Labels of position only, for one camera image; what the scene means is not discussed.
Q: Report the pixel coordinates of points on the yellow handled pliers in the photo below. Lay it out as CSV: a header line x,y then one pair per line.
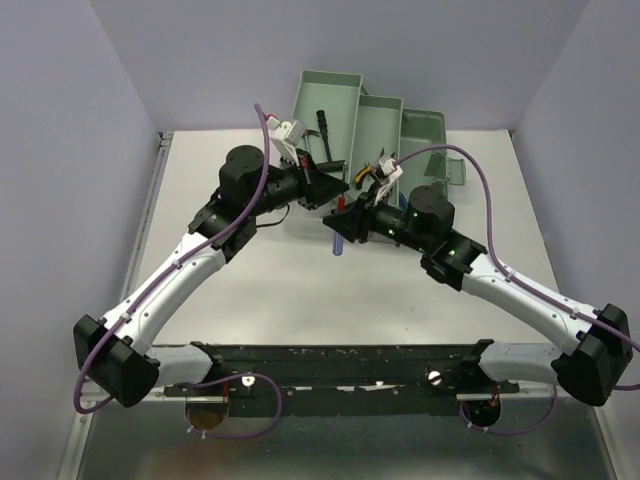
x,y
365,177

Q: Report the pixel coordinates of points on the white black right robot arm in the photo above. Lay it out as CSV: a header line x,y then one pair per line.
x,y
587,349

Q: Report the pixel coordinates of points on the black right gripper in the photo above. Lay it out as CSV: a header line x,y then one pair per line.
x,y
348,223

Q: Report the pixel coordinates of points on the blue handled screwdriver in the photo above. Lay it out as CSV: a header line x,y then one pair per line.
x,y
338,239

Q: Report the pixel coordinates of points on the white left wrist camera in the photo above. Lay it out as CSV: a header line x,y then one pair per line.
x,y
285,134

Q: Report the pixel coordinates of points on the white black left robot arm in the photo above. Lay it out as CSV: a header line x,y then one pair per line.
x,y
115,351

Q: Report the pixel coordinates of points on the green plastic tool box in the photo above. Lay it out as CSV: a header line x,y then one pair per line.
x,y
360,125

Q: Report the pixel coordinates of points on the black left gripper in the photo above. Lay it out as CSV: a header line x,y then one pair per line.
x,y
316,189

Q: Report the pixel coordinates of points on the black mounting base rail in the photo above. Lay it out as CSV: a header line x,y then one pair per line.
x,y
345,380

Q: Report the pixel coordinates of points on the black T-handle wrench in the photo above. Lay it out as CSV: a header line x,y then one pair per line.
x,y
327,135

